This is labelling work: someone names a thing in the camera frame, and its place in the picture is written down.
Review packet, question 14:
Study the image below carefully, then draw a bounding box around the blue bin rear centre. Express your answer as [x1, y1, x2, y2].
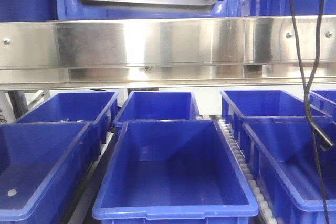
[112, 91, 200, 129]

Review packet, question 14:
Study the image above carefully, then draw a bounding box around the blue bin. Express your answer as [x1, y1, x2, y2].
[112, 91, 200, 129]
[219, 89, 333, 141]
[309, 89, 336, 117]
[14, 91, 119, 157]
[1, 122, 92, 223]
[241, 122, 326, 223]
[92, 120, 259, 223]

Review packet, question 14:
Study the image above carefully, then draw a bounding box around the blue bin rear left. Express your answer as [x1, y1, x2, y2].
[14, 91, 119, 157]

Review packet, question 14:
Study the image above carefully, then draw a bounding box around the blue bin rear right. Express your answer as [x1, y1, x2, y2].
[219, 89, 333, 141]

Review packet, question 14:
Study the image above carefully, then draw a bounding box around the blue bin front centre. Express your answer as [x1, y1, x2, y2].
[92, 120, 259, 223]

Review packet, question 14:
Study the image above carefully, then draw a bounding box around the blue bin front right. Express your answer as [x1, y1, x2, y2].
[241, 122, 326, 223]

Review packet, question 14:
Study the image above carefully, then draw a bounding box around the large blue crate upper centre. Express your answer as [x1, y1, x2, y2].
[57, 0, 224, 20]

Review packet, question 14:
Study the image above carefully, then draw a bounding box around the blue bin front left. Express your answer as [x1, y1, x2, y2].
[1, 122, 92, 223]

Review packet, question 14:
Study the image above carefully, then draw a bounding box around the white roller conveyor track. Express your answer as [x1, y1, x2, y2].
[218, 119, 278, 224]

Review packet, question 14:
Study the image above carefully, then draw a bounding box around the blue bin far right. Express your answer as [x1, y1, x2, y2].
[309, 89, 336, 117]

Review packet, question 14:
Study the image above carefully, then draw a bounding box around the stainless steel shelf rail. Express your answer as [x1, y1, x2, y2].
[0, 14, 336, 91]

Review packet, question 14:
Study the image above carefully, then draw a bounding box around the black hanging cable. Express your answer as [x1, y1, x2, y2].
[282, 0, 335, 224]

